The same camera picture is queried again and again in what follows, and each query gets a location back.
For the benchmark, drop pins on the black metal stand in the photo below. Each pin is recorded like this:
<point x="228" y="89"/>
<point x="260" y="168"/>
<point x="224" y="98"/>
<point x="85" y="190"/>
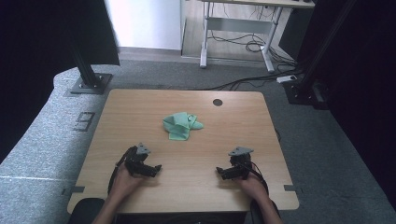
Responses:
<point x="306" y="90"/>
<point x="90" y="81"/>

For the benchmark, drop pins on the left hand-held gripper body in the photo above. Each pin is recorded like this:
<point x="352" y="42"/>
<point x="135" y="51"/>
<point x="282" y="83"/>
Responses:
<point x="134" y="160"/>

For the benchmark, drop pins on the black curtain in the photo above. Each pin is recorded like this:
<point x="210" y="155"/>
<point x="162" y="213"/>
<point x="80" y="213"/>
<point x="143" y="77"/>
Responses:
<point x="37" y="62"/>
<point x="367" y="93"/>

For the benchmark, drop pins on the white frame desk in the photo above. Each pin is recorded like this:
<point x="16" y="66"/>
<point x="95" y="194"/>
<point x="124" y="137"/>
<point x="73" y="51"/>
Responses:
<point x="238" y="25"/>

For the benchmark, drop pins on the dark round table grommet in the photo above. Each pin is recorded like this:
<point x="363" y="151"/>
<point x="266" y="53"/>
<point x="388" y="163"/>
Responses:
<point x="217" y="102"/>

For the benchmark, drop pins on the person's right hand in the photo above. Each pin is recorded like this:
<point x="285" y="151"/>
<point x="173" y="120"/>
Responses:
<point x="253" y="186"/>

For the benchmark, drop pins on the black computer case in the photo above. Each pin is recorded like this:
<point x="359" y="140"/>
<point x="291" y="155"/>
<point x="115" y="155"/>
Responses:
<point x="292" y="31"/>

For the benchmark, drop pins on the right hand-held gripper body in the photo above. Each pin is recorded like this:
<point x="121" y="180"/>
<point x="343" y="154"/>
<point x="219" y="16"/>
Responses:
<point x="241" y="163"/>

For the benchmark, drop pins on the person's left hand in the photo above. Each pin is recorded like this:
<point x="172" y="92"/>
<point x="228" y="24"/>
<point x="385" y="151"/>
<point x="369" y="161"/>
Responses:
<point x="126" y="183"/>

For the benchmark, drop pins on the green cloth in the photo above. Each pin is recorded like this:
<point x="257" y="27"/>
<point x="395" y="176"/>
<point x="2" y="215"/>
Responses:
<point x="180" y="126"/>

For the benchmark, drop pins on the white power strip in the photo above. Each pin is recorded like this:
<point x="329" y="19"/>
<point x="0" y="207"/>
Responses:
<point x="287" y="78"/>

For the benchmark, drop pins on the grey tape strip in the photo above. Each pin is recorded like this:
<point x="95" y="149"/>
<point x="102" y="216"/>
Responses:
<point x="291" y="188"/>
<point x="74" y="189"/>

